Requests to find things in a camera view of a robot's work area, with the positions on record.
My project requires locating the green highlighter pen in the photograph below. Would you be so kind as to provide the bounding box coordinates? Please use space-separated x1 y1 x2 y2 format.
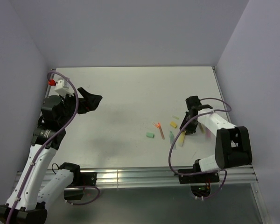
169 131 176 150

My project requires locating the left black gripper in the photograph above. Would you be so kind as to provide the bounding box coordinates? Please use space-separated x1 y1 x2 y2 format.
58 87 102 126

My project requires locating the yellow pen cap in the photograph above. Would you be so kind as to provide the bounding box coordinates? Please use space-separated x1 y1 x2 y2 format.
170 121 177 128

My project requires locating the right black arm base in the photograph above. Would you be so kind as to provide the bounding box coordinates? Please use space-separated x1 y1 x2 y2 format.
178 168 220 198

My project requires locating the olive yellow pen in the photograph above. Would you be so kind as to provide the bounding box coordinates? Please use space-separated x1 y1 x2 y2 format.
199 124 205 133

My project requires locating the orange thin pen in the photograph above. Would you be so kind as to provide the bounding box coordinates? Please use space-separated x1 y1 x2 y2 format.
153 123 165 140

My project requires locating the pink highlighter pen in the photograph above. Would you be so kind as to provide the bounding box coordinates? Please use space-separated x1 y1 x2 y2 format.
205 128 211 138

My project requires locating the green pen cap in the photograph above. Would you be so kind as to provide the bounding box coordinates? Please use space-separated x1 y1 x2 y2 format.
146 132 154 138

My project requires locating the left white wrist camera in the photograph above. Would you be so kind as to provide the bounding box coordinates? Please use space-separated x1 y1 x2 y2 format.
54 78 73 97

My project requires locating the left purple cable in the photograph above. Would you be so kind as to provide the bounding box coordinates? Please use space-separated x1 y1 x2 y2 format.
6 71 101 224

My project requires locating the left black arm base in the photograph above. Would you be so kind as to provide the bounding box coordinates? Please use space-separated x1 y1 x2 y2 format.
63 172 100 203

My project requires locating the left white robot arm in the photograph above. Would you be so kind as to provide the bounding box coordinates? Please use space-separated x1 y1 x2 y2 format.
0 87 103 224

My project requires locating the yellow highlighter pen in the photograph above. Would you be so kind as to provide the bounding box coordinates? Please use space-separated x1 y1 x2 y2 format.
178 131 186 147

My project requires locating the aluminium front rail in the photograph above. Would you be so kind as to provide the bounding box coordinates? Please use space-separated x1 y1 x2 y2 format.
13 164 259 190

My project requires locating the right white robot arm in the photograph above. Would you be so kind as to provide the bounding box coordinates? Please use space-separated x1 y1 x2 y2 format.
180 96 252 182

